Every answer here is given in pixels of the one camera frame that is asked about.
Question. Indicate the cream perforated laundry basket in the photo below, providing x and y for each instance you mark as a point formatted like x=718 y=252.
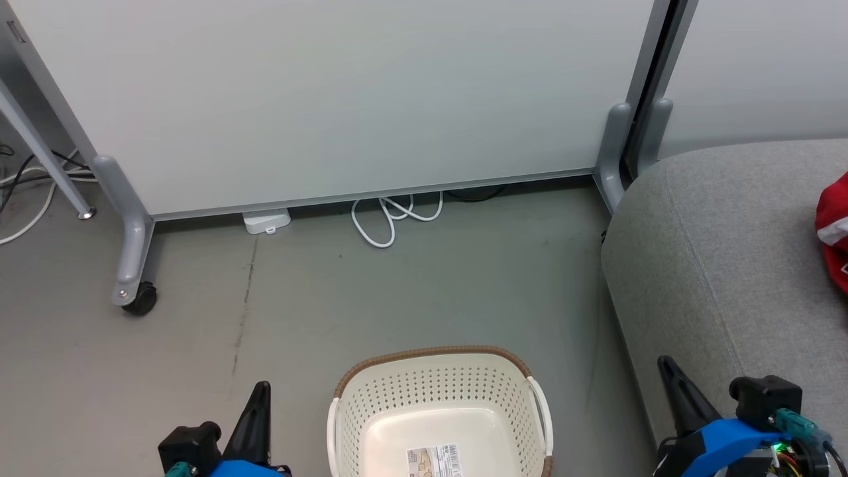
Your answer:
x=437 y=397

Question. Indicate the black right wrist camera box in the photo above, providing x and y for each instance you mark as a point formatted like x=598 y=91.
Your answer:
x=762 y=397

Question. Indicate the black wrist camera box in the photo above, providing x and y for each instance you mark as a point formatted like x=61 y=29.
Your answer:
x=189 y=447
x=762 y=397

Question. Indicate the red and white garment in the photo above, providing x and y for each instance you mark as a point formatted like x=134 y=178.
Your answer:
x=833 y=232

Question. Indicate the grey fabric sofa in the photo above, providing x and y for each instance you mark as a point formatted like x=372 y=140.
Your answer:
x=748 y=265

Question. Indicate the wide white partition panel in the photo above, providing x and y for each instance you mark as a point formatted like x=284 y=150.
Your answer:
x=331 y=93

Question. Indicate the barcode sticker label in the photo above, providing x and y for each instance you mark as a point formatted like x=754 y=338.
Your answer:
x=434 y=462

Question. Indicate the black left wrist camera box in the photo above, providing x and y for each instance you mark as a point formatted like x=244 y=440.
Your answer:
x=189 y=447

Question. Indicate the long grey partition foot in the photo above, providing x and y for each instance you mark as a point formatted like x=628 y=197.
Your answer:
x=132 y=245

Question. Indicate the black caster wheel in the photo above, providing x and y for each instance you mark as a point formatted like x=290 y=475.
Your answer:
x=142 y=301

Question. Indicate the narrow white partition panel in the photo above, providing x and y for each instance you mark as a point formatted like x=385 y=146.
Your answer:
x=762 y=66

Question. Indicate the short grey partition foot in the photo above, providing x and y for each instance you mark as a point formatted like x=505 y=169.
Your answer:
x=656 y=129
x=613 y=146

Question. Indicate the white power adapter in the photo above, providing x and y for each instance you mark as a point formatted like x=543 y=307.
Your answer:
x=266 y=220

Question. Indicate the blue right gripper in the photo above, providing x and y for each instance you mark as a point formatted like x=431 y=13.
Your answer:
x=715 y=447

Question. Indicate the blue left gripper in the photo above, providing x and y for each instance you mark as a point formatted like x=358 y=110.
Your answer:
x=245 y=470

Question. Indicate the grey metal table leg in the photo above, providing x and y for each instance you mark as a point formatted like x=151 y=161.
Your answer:
x=40 y=149

